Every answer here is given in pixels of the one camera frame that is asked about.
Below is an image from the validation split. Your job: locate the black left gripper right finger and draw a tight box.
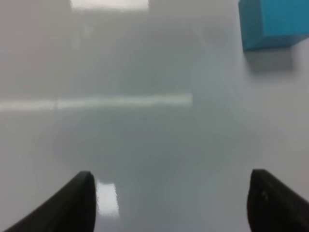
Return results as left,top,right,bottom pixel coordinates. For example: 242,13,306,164
247,169,309,232

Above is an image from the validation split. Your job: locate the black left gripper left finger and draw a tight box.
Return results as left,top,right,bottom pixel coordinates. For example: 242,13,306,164
6,171,96,232

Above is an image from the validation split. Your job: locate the loose teal cube block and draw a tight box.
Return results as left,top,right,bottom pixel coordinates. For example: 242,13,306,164
238,0,309,52

